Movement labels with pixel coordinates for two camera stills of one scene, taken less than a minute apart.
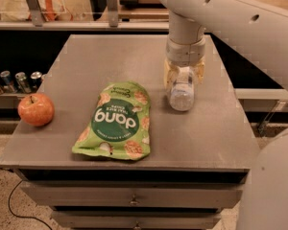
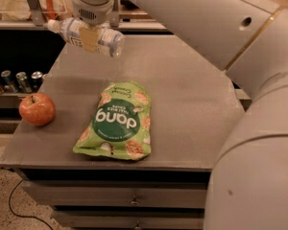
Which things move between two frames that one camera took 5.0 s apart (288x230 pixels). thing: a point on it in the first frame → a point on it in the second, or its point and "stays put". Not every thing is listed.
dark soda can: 36,80 stays put
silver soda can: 22,82 stays put
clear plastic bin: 57,7 stays put
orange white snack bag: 52,9 stays put
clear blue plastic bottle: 181,94 → 88,36
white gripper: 184,52 → 92,12
